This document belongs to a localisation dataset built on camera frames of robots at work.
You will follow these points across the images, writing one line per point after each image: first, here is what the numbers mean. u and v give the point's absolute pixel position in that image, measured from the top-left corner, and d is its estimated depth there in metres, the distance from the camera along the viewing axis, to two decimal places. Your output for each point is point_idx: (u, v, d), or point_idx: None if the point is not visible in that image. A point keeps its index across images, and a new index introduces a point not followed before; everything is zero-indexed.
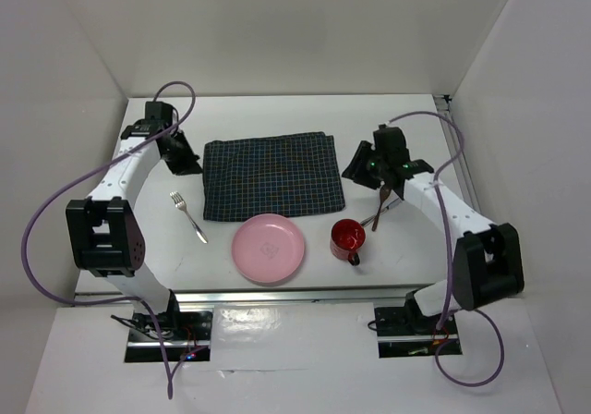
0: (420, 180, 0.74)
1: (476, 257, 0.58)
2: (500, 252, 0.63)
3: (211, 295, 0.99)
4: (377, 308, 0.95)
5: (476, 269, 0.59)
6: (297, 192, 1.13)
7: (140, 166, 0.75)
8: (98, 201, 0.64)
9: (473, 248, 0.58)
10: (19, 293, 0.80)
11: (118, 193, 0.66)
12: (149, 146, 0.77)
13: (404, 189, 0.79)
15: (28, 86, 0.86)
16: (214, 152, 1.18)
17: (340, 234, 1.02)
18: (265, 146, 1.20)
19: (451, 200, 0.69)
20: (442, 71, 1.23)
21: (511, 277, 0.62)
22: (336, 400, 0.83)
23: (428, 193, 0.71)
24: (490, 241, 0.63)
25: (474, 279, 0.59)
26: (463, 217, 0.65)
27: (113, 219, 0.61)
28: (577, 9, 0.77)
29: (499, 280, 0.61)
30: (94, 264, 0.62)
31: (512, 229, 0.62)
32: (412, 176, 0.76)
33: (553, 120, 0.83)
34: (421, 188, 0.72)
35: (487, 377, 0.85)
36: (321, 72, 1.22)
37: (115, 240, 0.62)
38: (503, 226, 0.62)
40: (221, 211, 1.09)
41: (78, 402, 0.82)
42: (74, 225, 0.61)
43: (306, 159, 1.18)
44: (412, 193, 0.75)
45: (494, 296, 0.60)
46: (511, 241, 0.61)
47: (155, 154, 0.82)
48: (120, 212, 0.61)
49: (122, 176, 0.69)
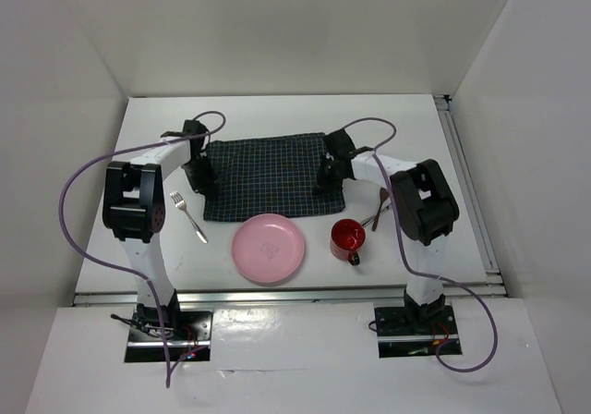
0: (362, 155, 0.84)
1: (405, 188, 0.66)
2: (432, 184, 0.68)
3: (211, 295, 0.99)
4: (377, 308, 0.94)
5: (408, 199, 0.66)
6: (297, 193, 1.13)
7: (174, 157, 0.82)
8: (136, 166, 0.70)
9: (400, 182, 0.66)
10: (19, 293, 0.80)
11: (153, 162, 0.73)
12: (185, 145, 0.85)
13: (354, 172, 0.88)
15: (29, 87, 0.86)
16: (215, 152, 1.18)
17: (340, 232, 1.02)
18: (266, 146, 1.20)
19: (386, 159, 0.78)
20: (442, 71, 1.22)
21: (445, 203, 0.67)
22: (336, 399, 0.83)
23: (367, 162, 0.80)
24: (422, 179, 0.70)
25: (410, 209, 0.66)
26: (394, 165, 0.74)
27: (143, 180, 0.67)
28: (578, 9, 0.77)
29: (435, 208, 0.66)
30: (118, 222, 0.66)
31: (434, 163, 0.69)
32: (355, 157, 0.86)
33: (552, 121, 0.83)
34: (361, 159, 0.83)
35: (480, 362, 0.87)
36: (320, 73, 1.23)
37: (141, 200, 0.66)
38: (428, 163, 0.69)
40: (223, 211, 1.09)
41: (78, 402, 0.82)
42: (111, 180, 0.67)
43: (306, 160, 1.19)
44: (359, 168, 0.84)
45: (435, 223, 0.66)
46: (434, 171, 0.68)
47: (186, 159, 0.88)
48: (152, 173, 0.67)
49: (158, 152, 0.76)
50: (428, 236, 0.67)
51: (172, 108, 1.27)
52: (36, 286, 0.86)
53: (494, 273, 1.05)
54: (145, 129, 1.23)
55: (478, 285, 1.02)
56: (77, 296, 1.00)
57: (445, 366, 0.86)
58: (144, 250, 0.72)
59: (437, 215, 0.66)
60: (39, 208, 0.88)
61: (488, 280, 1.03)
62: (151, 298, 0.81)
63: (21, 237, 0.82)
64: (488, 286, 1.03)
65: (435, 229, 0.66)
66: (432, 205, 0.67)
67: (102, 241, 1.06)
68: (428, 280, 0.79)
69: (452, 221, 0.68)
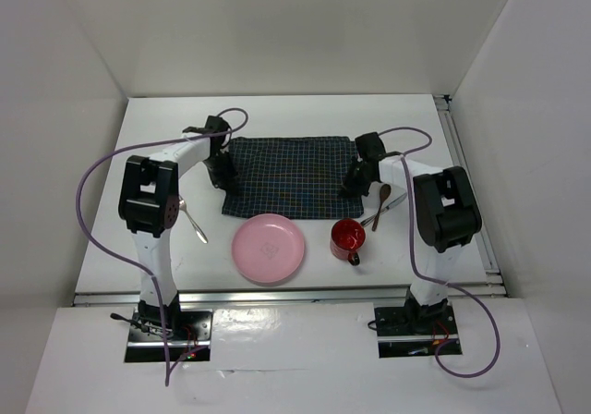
0: (391, 159, 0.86)
1: (428, 191, 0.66)
2: (457, 191, 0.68)
3: (211, 295, 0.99)
4: (377, 308, 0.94)
5: (429, 202, 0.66)
6: (318, 197, 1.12)
7: (193, 153, 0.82)
8: (154, 162, 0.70)
9: (423, 183, 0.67)
10: (19, 293, 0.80)
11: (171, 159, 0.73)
12: (204, 142, 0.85)
13: (380, 173, 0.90)
15: (29, 88, 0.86)
16: (238, 150, 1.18)
17: (340, 232, 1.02)
18: (291, 147, 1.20)
19: (414, 164, 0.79)
20: (443, 71, 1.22)
21: (467, 213, 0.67)
22: (336, 398, 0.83)
23: (395, 163, 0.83)
24: (447, 186, 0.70)
25: (430, 213, 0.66)
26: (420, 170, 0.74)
27: (161, 176, 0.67)
28: (577, 11, 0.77)
29: (456, 216, 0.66)
30: (132, 213, 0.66)
31: (463, 171, 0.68)
32: (383, 159, 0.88)
33: (553, 121, 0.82)
34: (390, 161, 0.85)
35: (484, 367, 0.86)
36: (320, 72, 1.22)
37: (157, 197, 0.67)
38: (455, 169, 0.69)
40: (239, 210, 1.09)
41: (78, 402, 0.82)
42: (128, 172, 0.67)
43: (328, 164, 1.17)
44: (386, 170, 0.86)
45: (453, 231, 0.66)
46: (461, 180, 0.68)
47: (204, 155, 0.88)
48: (170, 169, 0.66)
49: (176, 150, 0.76)
50: (442, 243, 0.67)
51: (172, 108, 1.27)
52: (36, 286, 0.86)
53: (494, 273, 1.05)
54: (145, 129, 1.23)
55: (478, 285, 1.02)
56: (77, 296, 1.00)
57: (448, 372, 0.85)
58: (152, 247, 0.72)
59: (456, 224, 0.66)
60: (39, 209, 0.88)
61: (488, 280, 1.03)
62: (155, 299, 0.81)
63: (21, 238, 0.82)
64: (488, 286, 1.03)
65: (453, 237, 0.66)
66: (453, 213, 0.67)
67: (103, 241, 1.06)
68: (434, 285, 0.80)
69: (472, 233, 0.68)
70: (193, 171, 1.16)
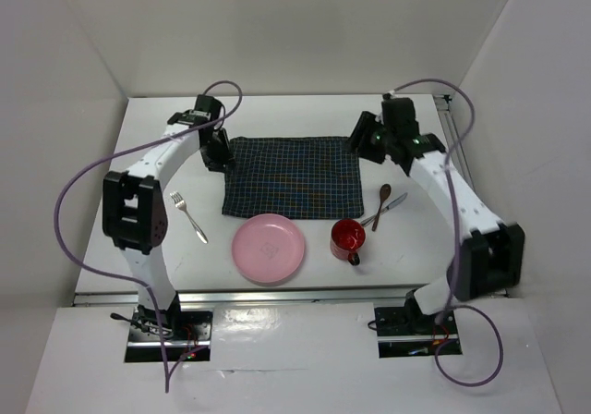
0: (429, 163, 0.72)
1: (481, 255, 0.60)
2: (503, 249, 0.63)
3: (211, 295, 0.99)
4: (377, 308, 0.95)
5: (476, 267, 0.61)
6: (319, 197, 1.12)
7: (180, 152, 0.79)
8: (133, 176, 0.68)
9: (478, 247, 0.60)
10: (19, 293, 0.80)
11: (152, 172, 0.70)
12: (192, 135, 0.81)
13: (409, 168, 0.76)
15: (30, 88, 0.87)
16: (238, 150, 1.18)
17: (340, 232, 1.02)
18: (291, 147, 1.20)
19: (461, 190, 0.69)
20: (443, 70, 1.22)
21: (508, 273, 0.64)
22: (336, 399, 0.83)
23: (437, 177, 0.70)
24: (496, 237, 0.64)
25: (474, 275, 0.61)
26: (471, 213, 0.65)
27: (142, 197, 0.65)
28: (576, 12, 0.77)
29: (495, 276, 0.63)
30: (118, 234, 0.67)
31: (518, 230, 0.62)
32: (421, 156, 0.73)
33: (552, 122, 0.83)
34: (429, 170, 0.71)
35: (487, 375, 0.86)
36: (320, 72, 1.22)
37: (140, 217, 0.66)
38: (510, 226, 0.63)
40: (239, 209, 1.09)
41: (78, 402, 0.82)
42: (108, 191, 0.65)
43: (329, 164, 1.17)
44: (420, 176, 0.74)
45: (488, 290, 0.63)
46: (517, 243, 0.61)
47: (196, 146, 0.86)
48: (149, 188, 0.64)
49: (159, 157, 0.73)
50: (474, 299, 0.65)
51: (171, 108, 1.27)
52: (36, 286, 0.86)
53: None
54: (145, 130, 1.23)
55: None
56: (77, 295, 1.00)
57: (454, 383, 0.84)
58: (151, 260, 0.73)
59: (494, 284, 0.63)
60: (39, 208, 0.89)
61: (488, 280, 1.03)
62: (151, 306, 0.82)
63: (22, 237, 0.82)
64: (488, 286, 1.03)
65: (487, 293, 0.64)
66: (494, 273, 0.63)
67: (102, 241, 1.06)
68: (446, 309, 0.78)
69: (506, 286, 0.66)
70: (193, 171, 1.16)
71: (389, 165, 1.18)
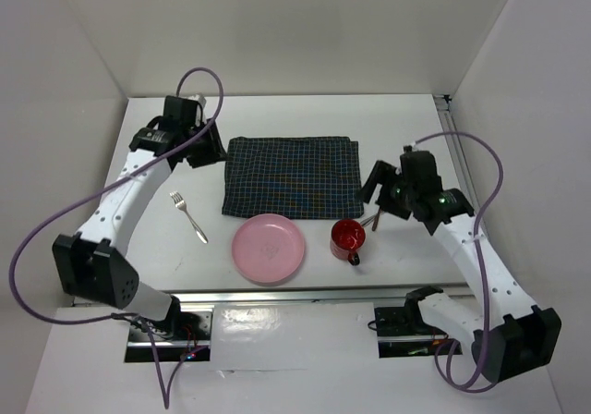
0: (459, 228, 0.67)
1: (515, 347, 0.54)
2: (536, 334, 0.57)
3: (222, 295, 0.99)
4: (377, 308, 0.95)
5: (507, 356, 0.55)
6: (319, 197, 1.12)
7: (145, 190, 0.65)
8: (87, 240, 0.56)
9: (512, 337, 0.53)
10: (21, 294, 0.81)
11: (108, 233, 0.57)
12: (159, 164, 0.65)
13: (435, 229, 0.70)
15: (30, 89, 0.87)
16: (238, 150, 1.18)
17: (340, 232, 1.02)
18: (291, 147, 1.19)
19: (492, 264, 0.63)
20: (443, 70, 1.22)
21: (539, 357, 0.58)
22: (335, 399, 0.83)
23: (467, 247, 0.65)
24: (527, 322, 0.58)
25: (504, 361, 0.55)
26: (503, 293, 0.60)
27: (99, 266, 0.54)
28: (576, 12, 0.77)
29: (524, 359, 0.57)
30: (83, 297, 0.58)
31: (554, 317, 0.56)
32: (450, 222, 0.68)
33: (552, 122, 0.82)
34: (459, 237, 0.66)
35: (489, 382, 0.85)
36: (320, 72, 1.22)
37: (102, 284, 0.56)
38: (546, 312, 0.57)
40: (239, 208, 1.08)
41: (78, 403, 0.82)
42: (61, 261, 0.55)
43: (329, 164, 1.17)
44: (445, 239, 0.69)
45: (516, 372, 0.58)
46: (551, 331, 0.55)
47: (167, 173, 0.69)
48: (105, 259, 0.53)
49: (117, 209, 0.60)
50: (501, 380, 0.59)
51: None
52: (37, 286, 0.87)
53: None
54: None
55: None
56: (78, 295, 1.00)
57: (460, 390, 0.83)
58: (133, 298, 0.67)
59: (524, 367, 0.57)
60: (40, 209, 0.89)
61: None
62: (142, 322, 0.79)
63: (21, 237, 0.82)
64: None
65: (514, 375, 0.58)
66: (525, 357, 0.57)
67: None
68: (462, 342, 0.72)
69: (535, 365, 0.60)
70: (193, 171, 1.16)
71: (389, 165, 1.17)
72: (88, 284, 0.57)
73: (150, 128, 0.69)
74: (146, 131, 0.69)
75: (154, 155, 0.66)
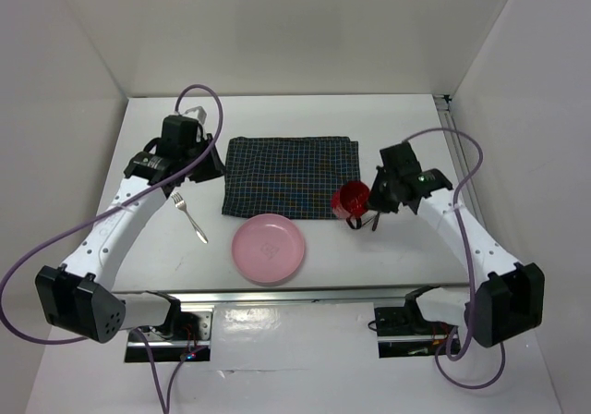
0: (440, 201, 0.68)
1: (501, 303, 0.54)
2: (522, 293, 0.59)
3: (223, 295, 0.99)
4: (377, 308, 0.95)
5: (497, 314, 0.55)
6: (319, 197, 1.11)
7: (136, 221, 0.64)
8: (71, 275, 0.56)
9: (499, 294, 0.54)
10: (22, 294, 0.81)
11: (94, 267, 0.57)
12: (152, 194, 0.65)
13: (417, 206, 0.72)
15: (30, 89, 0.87)
16: (238, 151, 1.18)
17: (355, 191, 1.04)
18: (292, 148, 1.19)
19: (473, 228, 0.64)
20: (443, 71, 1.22)
21: (529, 316, 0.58)
22: (335, 398, 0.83)
23: (448, 217, 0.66)
24: (513, 279, 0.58)
25: (496, 320, 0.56)
26: (487, 253, 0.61)
27: (81, 300, 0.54)
28: (576, 12, 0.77)
29: (515, 318, 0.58)
30: (66, 329, 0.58)
31: (536, 271, 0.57)
32: (428, 195, 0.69)
33: (553, 122, 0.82)
34: (440, 209, 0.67)
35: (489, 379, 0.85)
36: (320, 72, 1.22)
37: (84, 318, 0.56)
38: (528, 267, 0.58)
40: (239, 208, 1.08)
41: (78, 403, 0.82)
42: (42, 292, 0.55)
43: (329, 164, 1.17)
44: (429, 213, 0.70)
45: (512, 334, 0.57)
46: (536, 286, 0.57)
47: (162, 200, 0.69)
48: (88, 295, 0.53)
49: (104, 241, 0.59)
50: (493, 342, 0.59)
51: (173, 108, 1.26)
52: None
53: None
54: (145, 129, 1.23)
55: None
56: None
57: (461, 387, 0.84)
58: (123, 324, 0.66)
59: (516, 327, 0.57)
60: (40, 210, 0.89)
61: None
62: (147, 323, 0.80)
63: (22, 237, 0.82)
64: None
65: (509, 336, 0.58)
66: (514, 317, 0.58)
67: None
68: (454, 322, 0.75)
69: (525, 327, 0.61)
70: None
71: None
72: (69, 316, 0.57)
73: (147, 153, 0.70)
74: (143, 156, 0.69)
75: (149, 184, 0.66)
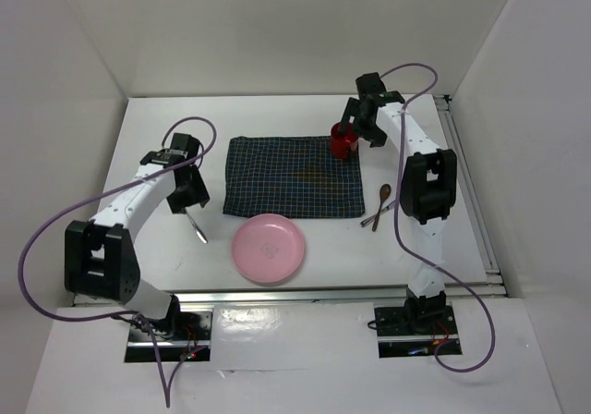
0: (391, 109, 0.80)
1: (416, 174, 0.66)
2: (442, 174, 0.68)
3: (215, 294, 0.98)
4: (377, 308, 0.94)
5: (415, 183, 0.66)
6: (319, 196, 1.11)
7: (153, 196, 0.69)
8: (100, 225, 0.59)
9: (415, 165, 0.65)
10: (23, 293, 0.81)
11: (122, 220, 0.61)
12: (165, 176, 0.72)
13: (377, 117, 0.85)
15: (30, 91, 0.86)
16: (239, 151, 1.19)
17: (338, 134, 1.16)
18: (292, 147, 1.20)
19: (413, 127, 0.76)
20: (443, 70, 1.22)
21: (445, 193, 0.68)
22: (336, 399, 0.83)
23: (394, 120, 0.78)
24: (437, 164, 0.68)
25: (415, 189, 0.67)
26: (416, 141, 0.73)
27: (109, 248, 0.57)
28: (576, 11, 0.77)
29: (434, 194, 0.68)
30: (84, 291, 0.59)
31: (452, 153, 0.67)
32: (384, 104, 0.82)
33: (553, 122, 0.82)
34: (389, 114, 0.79)
35: (475, 363, 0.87)
36: (320, 70, 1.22)
37: (107, 272, 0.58)
38: (447, 152, 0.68)
40: (240, 207, 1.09)
41: (78, 403, 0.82)
42: (70, 244, 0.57)
43: (330, 164, 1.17)
44: (383, 120, 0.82)
45: (431, 205, 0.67)
46: (452, 164, 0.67)
47: (170, 188, 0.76)
48: (117, 240, 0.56)
49: (130, 201, 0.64)
50: (417, 214, 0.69)
51: (173, 108, 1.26)
52: (40, 286, 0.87)
53: (494, 273, 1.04)
54: (145, 129, 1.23)
55: (478, 285, 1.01)
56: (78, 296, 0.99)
57: (443, 367, 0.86)
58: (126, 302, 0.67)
59: (434, 201, 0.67)
60: (40, 209, 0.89)
61: (488, 280, 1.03)
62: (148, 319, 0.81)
63: (22, 237, 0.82)
64: (488, 286, 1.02)
65: (429, 212, 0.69)
66: (433, 193, 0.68)
67: None
68: (427, 268, 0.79)
69: (449, 207, 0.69)
70: None
71: (389, 165, 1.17)
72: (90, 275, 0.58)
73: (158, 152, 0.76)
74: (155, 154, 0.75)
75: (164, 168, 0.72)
